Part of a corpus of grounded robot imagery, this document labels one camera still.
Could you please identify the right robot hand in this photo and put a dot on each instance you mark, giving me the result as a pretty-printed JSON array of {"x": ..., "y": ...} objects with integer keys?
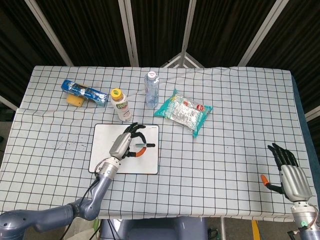
[{"x": 292, "y": 177}]

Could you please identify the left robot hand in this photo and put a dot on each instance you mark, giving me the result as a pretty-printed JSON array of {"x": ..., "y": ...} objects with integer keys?
[{"x": 123, "y": 145}]

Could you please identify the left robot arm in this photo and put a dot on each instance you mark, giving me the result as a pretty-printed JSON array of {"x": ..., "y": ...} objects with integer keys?
[{"x": 75, "y": 202}]

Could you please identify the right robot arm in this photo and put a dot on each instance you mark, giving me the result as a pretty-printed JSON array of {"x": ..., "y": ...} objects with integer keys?
[{"x": 307, "y": 220}]

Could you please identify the white drink bottle yellow cap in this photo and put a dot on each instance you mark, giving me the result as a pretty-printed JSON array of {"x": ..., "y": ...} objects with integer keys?
[{"x": 121, "y": 106}]

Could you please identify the clear water bottle white cap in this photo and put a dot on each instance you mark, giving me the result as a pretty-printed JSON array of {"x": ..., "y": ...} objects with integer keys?
[{"x": 152, "y": 90}]

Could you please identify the blue rectangular carton box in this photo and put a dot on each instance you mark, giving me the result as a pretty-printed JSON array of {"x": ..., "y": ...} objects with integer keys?
[{"x": 85, "y": 93}]

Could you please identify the yellow sponge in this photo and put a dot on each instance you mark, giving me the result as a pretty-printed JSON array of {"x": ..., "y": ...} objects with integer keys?
[{"x": 74, "y": 100}]

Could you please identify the teal and silver snack bag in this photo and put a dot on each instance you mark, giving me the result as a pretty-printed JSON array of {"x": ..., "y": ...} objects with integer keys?
[{"x": 183, "y": 111}]

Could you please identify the checkered white tablecloth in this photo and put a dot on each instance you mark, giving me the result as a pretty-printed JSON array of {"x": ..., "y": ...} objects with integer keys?
[{"x": 200, "y": 160}]

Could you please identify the grey robot torso base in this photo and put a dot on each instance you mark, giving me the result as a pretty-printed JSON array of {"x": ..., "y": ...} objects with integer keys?
[{"x": 152, "y": 228}]

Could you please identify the white board with black frame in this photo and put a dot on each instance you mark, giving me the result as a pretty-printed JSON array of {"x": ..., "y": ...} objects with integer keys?
[{"x": 140, "y": 160}]

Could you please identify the black folding screen white frame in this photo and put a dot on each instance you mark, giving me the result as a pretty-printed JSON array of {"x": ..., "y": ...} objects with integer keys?
[{"x": 225, "y": 30}]

